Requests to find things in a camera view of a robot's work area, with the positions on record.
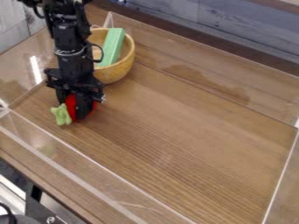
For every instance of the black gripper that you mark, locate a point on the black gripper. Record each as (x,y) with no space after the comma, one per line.
(73,78)

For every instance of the red plush tomato green stem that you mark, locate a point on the red plush tomato green stem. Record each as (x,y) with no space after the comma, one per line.
(64,112)

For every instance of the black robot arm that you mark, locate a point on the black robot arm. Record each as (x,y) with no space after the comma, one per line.
(67,23)

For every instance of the wooden bowl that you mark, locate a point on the wooden bowl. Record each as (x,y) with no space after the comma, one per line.
(109,74)

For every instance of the green rectangular block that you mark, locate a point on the green rectangular block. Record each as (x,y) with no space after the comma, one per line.
(112,46)

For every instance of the clear acrylic tray walls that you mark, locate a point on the clear acrylic tray walls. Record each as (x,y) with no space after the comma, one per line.
(185,147)

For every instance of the black metal table bracket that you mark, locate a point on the black metal table bracket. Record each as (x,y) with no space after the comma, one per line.
(45,209)

